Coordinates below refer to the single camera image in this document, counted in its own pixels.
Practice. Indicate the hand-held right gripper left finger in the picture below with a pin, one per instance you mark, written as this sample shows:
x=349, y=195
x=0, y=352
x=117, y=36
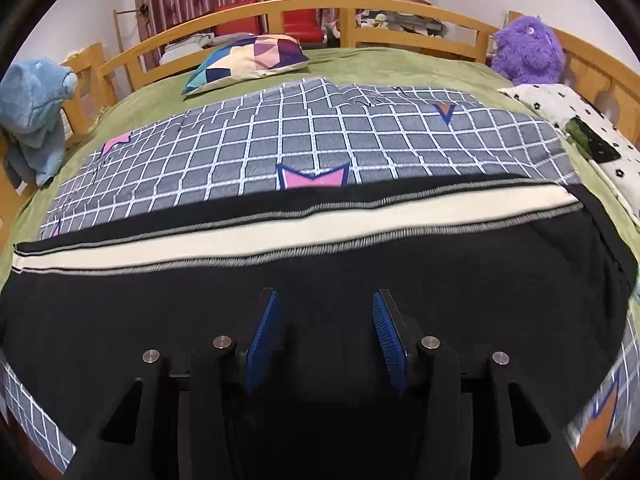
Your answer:
x=260, y=340

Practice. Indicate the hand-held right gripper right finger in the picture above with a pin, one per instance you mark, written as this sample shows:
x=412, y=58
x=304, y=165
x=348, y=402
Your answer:
x=386, y=340

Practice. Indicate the black pants with cream stripe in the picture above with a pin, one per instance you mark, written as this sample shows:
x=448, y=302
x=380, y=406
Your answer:
x=320, y=280

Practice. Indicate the grey checked blanket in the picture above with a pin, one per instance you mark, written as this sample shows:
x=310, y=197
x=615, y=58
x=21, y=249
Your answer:
x=320, y=135

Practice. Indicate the green bed sheet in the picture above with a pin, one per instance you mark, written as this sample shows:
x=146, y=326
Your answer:
x=360, y=65

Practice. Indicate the geometric patterned pillow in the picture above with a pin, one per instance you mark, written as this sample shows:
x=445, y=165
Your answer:
x=250, y=60

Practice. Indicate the dark green cloth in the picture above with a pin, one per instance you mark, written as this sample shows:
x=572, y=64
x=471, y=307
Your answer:
x=592, y=142

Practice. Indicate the white flower-print pillow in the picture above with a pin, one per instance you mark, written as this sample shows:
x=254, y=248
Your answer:
x=585, y=125

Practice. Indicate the red chair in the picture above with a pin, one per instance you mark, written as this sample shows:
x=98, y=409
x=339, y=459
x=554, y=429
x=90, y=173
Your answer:
x=240, y=22
x=297, y=15

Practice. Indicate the blue plush toy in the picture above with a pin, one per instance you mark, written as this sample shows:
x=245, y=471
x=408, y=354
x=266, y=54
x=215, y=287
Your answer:
x=35, y=110

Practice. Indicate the purple plush toy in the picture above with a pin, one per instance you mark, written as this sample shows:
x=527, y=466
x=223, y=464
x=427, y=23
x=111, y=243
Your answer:
x=527, y=50

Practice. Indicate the pile of clothes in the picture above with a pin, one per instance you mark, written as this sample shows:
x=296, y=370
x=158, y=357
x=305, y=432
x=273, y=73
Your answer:
x=400, y=15

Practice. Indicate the wooden rack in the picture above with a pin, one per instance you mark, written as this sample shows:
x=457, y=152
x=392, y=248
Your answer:
x=131, y=22

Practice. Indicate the wooden bed frame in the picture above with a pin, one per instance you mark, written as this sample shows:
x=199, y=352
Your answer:
x=310, y=15

